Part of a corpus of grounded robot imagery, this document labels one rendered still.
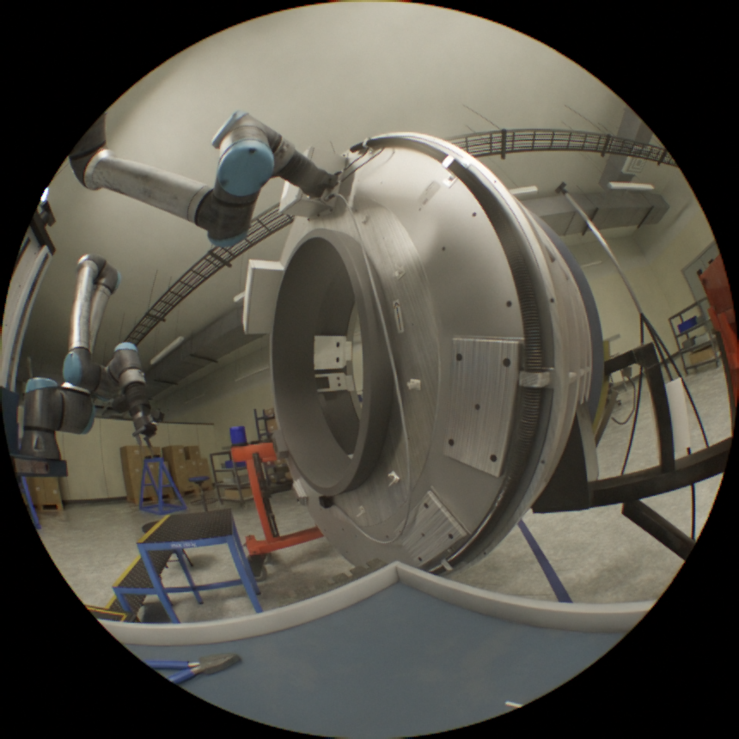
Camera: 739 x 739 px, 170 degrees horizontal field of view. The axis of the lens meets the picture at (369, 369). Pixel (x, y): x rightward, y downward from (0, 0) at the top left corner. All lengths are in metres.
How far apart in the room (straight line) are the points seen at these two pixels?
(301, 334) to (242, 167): 0.90
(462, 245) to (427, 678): 0.49
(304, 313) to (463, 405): 0.93
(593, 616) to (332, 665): 0.24
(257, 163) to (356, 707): 0.63
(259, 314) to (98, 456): 7.20
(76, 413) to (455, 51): 4.21
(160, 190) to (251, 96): 2.82
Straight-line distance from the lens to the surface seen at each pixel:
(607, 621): 0.28
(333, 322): 1.37
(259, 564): 1.86
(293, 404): 1.15
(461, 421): 0.34
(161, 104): 3.62
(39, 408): 1.10
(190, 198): 0.56
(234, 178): 0.44
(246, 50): 3.34
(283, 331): 1.16
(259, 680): 0.32
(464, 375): 0.33
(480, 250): 0.35
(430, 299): 0.39
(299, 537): 1.91
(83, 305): 1.07
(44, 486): 6.93
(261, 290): 1.21
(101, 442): 8.03
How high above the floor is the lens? 0.90
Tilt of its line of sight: 14 degrees up
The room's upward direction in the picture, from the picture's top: 13 degrees counter-clockwise
